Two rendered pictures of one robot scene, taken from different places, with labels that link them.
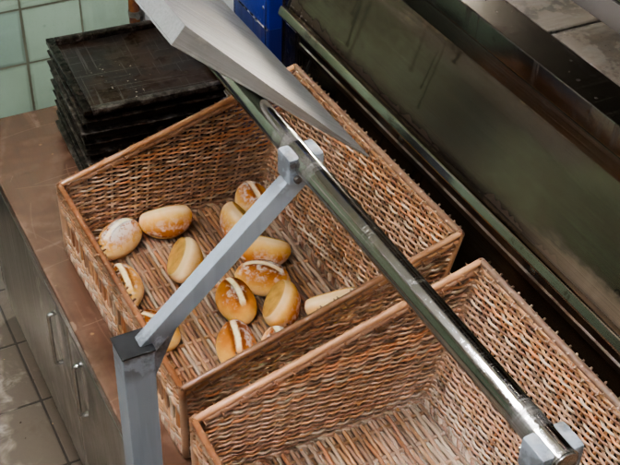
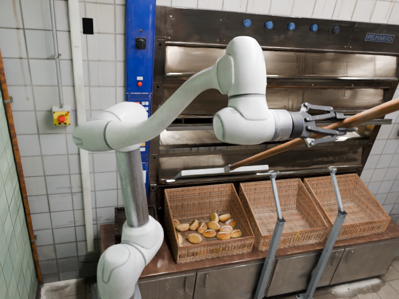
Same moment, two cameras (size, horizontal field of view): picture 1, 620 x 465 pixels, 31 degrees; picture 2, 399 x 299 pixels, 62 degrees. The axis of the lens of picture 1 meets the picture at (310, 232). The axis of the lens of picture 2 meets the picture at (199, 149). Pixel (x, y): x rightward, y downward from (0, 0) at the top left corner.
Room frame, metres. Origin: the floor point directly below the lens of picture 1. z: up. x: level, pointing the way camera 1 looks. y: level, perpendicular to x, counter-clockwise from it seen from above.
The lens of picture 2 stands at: (1.26, 1.97, 2.33)
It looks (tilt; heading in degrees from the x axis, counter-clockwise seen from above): 29 degrees down; 279
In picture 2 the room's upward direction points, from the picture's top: 7 degrees clockwise
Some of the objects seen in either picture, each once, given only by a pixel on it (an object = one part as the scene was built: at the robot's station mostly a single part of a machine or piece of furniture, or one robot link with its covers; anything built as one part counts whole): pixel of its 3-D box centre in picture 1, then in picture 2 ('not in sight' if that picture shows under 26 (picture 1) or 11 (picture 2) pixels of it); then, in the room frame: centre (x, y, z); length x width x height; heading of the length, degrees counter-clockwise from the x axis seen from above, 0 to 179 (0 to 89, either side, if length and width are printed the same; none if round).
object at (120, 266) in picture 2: not in sight; (117, 269); (1.69, 1.06, 1.17); 0.18 x 0.16 x 0.22; 79
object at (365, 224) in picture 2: not in sight; (343, 204); (0.40, -0.46, 0.72); 0.56 x 0.49 x 0.28; 30
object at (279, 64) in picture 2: not in sight; (294, 64); (1.07, -0.40, 1.80); 1.79 x 0.11 x 0.19; 29
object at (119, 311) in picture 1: (245, 241); (206, 219); (1.45, 0.11, 0.72); 0.56 x 0.49 x 0.28; 30
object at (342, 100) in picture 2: not in sight; (285, 99); (1.07, -0.40, 1.54); 1.79 x 0.11 x 0.19; 29
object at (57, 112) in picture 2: not in sight; (62, 115); (2.36, 0.36, 1.46); 0.10 x 0.07 x 0.10; 29
